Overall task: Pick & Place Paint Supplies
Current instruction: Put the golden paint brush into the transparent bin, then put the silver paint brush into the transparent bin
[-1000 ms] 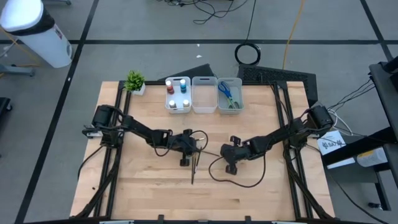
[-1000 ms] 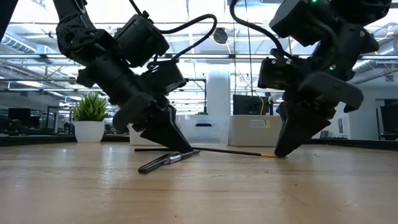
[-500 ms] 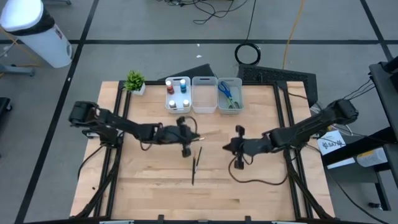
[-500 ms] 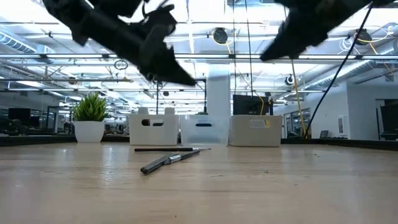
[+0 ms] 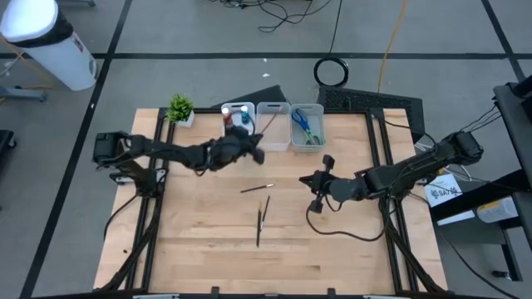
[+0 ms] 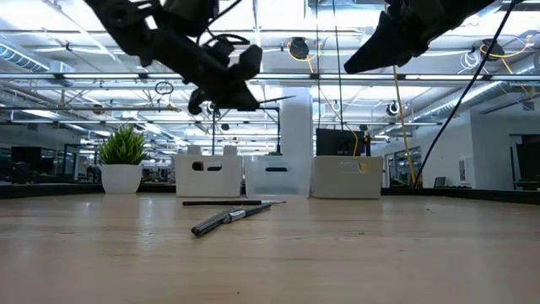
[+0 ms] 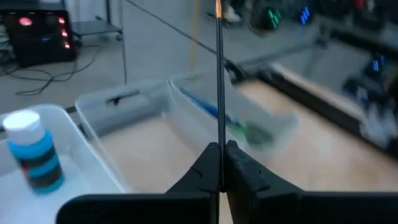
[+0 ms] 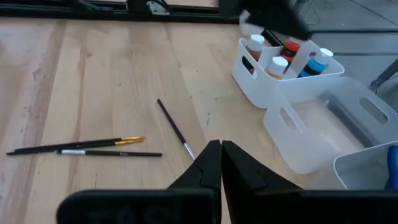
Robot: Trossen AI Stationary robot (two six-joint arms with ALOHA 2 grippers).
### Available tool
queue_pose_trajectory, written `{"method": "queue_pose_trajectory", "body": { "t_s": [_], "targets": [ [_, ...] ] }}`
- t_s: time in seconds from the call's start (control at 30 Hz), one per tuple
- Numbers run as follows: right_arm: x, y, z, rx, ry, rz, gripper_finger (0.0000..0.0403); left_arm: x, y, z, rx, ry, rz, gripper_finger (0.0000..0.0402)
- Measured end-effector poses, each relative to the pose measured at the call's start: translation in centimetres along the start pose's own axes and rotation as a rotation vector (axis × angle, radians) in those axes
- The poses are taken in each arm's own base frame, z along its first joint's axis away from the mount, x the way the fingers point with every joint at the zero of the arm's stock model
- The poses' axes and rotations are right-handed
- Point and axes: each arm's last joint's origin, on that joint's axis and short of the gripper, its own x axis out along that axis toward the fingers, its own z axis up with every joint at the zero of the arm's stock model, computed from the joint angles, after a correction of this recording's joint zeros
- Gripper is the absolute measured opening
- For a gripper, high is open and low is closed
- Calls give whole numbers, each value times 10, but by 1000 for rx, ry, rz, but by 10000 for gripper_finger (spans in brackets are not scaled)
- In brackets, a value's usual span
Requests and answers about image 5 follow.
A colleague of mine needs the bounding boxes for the black floor cable tangle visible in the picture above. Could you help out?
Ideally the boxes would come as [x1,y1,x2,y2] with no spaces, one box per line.
[207,0,333,33]

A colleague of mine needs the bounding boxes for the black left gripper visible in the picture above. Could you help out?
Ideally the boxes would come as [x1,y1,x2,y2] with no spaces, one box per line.
[207,124,266,172]

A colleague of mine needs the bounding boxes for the blue handled scissors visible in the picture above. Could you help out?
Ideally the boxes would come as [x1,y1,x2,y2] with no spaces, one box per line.
[290,107,313,145]

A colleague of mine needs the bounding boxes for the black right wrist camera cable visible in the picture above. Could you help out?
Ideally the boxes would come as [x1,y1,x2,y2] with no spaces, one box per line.
[305,194,391,243]

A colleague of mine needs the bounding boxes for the white trash can black liner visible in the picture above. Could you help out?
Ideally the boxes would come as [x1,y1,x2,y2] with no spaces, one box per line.
[0,0,99,92]

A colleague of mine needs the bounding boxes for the black coiled cable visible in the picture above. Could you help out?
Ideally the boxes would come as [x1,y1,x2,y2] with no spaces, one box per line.
[313,0,351,89]

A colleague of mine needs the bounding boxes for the black flat panel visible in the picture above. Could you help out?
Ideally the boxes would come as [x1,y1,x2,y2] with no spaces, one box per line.
[209,85,288,110]

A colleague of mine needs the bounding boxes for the black metal table frame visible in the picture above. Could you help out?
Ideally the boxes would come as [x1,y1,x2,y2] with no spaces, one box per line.
[94,106,449,299]

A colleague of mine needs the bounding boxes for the black metal side table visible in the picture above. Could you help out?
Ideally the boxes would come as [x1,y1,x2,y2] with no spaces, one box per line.
[430,74,532,283]

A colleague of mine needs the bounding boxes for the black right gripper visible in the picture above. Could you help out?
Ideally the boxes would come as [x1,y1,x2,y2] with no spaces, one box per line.
[299,154,348,213]

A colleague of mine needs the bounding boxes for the green plant in white pot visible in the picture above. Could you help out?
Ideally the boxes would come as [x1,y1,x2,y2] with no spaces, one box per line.
[165,93,195,129]

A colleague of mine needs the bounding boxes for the black perforated panel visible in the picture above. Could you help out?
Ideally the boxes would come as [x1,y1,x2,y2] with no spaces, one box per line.
[317,85,426,145]

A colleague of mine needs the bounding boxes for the yellow cable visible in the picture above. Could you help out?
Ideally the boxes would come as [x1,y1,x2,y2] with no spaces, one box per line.
[377,0,411,93]

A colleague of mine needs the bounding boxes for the grey floor stand base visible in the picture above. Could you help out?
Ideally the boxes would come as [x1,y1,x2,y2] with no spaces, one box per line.
[0,85,48,104]

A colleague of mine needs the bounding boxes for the white printed paper sheet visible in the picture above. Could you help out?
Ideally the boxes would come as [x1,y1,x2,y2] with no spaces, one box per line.
[423,173,464,208]

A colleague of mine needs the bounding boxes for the translucent plastic jug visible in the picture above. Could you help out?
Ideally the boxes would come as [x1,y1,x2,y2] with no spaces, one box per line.
[476,196,519,224]

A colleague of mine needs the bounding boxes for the white plastic storage bin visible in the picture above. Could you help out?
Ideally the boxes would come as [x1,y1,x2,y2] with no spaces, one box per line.
[255,101,292,152]
[289,102,325,153]
[220,101,257,140]

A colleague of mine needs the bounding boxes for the green yellow handled scissors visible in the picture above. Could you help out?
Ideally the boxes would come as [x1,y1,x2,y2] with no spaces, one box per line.
[301,120,323,147]

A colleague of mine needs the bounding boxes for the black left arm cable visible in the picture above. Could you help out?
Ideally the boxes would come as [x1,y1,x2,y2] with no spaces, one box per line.
[103,194,142,241]

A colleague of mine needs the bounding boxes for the white flat box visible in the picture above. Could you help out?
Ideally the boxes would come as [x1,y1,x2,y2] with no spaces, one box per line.
[436,209,475,228]

